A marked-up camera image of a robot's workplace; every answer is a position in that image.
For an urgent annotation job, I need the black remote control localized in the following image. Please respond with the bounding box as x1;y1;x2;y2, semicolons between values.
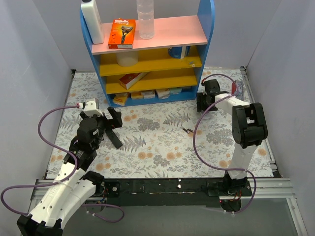
105;129;123;149

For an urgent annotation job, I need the yellow Kamenoko sponge pack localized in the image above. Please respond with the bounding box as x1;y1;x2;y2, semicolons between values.
113;95;128;106

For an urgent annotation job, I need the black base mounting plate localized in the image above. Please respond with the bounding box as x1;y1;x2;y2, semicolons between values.
103;178;252;207

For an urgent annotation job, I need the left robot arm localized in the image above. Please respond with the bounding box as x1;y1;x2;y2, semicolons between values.
17;107;123;236

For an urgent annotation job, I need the blue and white can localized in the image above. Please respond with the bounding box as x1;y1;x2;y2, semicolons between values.
168;46;190;59

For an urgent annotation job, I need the red and white long box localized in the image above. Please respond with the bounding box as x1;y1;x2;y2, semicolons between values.
119;72;148;89

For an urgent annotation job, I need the clear plastic water bottle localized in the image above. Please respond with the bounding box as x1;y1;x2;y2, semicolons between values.
136;0;155;39

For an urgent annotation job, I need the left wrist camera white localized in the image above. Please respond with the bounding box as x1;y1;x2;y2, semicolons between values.
77;98;104;117

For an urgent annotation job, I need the aluminium rail frame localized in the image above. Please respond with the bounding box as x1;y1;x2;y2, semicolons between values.
31;65;308;236

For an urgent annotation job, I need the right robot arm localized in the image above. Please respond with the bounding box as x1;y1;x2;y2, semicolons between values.
196;79;268;196

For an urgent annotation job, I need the mint green sponge pack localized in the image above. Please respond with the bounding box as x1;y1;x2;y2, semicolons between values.
169;88;182;95

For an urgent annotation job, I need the white plastic bottle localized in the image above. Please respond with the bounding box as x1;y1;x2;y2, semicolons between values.
81;0;104;44

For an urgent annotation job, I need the orange Gillette razor box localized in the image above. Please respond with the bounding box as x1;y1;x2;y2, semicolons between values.
108;18;136;49

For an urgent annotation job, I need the blue wooden shelf unit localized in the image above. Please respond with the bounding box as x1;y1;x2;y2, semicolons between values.
80;0;215;107

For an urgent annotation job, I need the white sponge pack tilted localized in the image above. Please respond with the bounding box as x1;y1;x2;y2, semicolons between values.
156;88;170;99

